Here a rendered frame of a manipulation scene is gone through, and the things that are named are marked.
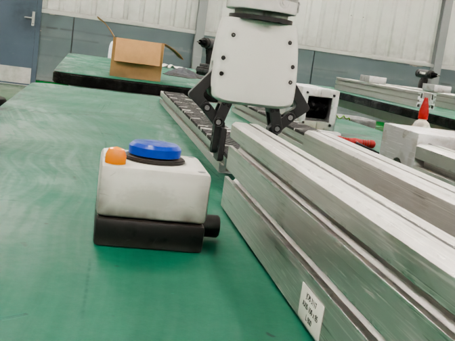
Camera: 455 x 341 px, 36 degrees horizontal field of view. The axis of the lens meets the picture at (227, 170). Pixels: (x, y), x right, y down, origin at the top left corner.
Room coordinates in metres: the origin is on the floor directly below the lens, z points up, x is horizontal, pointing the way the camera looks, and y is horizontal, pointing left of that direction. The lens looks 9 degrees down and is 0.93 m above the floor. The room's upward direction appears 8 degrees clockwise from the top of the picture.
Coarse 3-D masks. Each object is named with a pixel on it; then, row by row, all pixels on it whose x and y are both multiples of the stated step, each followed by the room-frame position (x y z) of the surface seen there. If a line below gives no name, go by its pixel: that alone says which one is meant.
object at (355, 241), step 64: (256, 128) 0.64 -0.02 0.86; (256, 192) 0.53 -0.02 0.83; (320, 192) 0.39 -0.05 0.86; (384, 192) 0.48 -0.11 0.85; (448, 192) 0.41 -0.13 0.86; (320, 256) 0.37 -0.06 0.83; (384, 256) 0.29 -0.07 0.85; (448, 256) 0.25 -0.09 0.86; (320, 320) 0.35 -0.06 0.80; (384, 320) 0.28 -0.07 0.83; (448, 320) 0.25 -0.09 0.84
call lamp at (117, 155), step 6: (108, 150) 0.49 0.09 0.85; (114, 150) 0.49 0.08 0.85; (120, 150) 0.49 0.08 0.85; (108, 156) 0.49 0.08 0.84; (114, 156) 0.49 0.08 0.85; (120, 156) 0.49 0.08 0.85; (126, 156) 0.50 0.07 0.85; (108, 162) 0.49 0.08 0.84; (114, 162) 0.49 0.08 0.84; (120, 162) 0.49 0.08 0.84
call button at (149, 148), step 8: (136, 144) 0.52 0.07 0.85; (144, 144) 0.52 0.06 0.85; (152, 144) 0.52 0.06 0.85; (160, 144) 0.53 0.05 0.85; (168, 144) 0.53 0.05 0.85; (176, 144) 0.54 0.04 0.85; (136, 152) 0.52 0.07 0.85; (144, 152) 0.51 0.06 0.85; (152, 152) 0.51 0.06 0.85; (160, 152) 0.51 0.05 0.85; (168, 152) 0.52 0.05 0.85; (176, 152) 0.52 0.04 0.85
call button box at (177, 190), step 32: (128, 160) 0.51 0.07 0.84; (160, 160) 0.52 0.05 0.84; (192, 160) 0.56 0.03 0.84; (128, 192) 0.49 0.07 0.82; (160, 192) 0.49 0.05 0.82; (192, 192) 0.50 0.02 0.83; (96, 224) 0.49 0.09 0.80; (128, 224) 0.49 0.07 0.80; (160, 224) 0.50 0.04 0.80; (192, 224) 0.50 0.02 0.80
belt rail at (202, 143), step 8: (168, 104) 1.64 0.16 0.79; (168, 112) 1.56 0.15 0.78; (176, 112) 1.46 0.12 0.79; (176, 120) 1.38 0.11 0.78; (184, 120) 1.26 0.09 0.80; (184, 128) 1.25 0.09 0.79; (192, 128) 1.14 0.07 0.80; (192, 136) 1.13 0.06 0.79; (200, 136) 1.05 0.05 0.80; (200, 144) 1.04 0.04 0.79; (208, 144) 0.97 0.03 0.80; (208, 152) 0.96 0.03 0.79; (216, 160) 0.89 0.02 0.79; (224, 160) 0.87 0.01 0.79; (216, 168) 0.88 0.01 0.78; (224, 168) 0.87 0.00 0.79
